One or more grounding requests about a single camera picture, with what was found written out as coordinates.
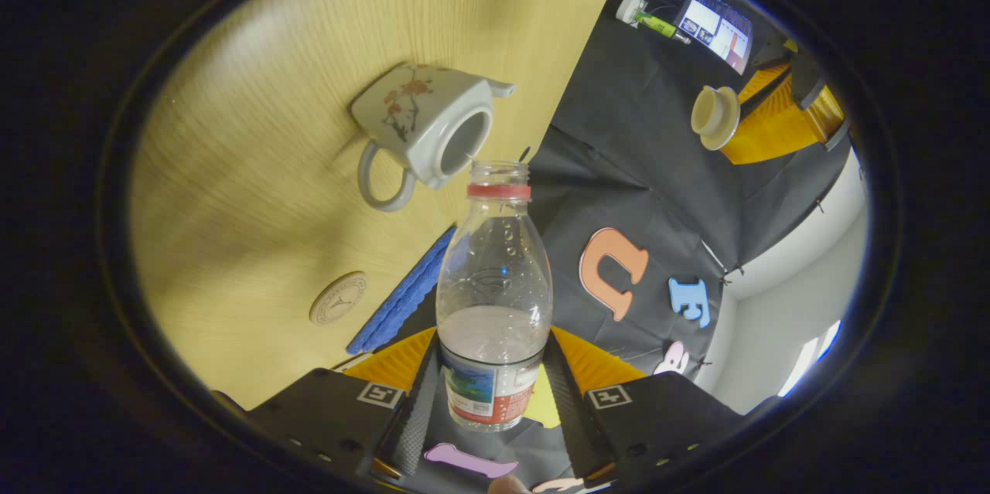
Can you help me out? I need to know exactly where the computer monitor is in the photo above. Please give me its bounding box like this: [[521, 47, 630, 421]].
[[673, 0, 756, 77]]

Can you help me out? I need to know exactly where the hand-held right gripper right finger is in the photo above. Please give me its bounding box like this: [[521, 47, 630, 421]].
[[546, 325, 745, 481]]

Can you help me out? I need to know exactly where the white floral teacup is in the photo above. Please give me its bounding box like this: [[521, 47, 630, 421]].
[[351, 63, 516, 213]]

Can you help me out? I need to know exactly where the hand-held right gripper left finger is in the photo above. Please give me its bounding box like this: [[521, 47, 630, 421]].
[[247, 327, 442, 478]]

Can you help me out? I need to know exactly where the green drink bottle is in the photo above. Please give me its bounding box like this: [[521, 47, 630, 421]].
[[634, 11, 692, 46]]

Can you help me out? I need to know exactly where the black backdrop cloth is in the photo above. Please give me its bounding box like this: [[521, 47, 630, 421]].
[[402, 0, 859, 494]]

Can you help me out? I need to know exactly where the round wooden coaster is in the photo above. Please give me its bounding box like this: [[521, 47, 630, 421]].
[[309, 271, 370, 327]]

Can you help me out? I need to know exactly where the blue folded towel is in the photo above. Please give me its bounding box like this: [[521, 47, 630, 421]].
[[346, 225, 458, 356]]

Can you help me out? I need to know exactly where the clear plastic water bottle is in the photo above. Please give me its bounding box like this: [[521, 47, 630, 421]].
[[435, 161, 555, 433]]

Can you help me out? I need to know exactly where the long ceiling light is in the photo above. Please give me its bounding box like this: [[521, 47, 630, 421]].
[[777, 319, 842, 399]]

